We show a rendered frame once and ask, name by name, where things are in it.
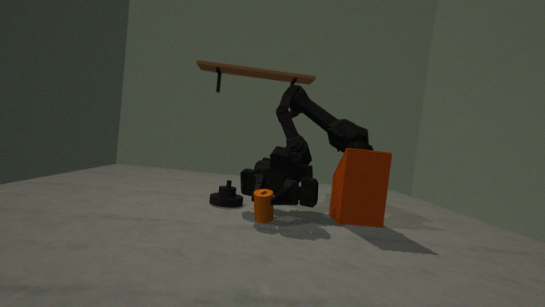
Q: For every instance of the orange knob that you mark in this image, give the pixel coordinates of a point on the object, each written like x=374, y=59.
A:
x=263, y=210

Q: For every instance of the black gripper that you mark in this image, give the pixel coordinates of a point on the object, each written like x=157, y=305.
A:
x=286, y=191

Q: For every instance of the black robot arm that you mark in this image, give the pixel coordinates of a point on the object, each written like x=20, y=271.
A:
x=342, y=134

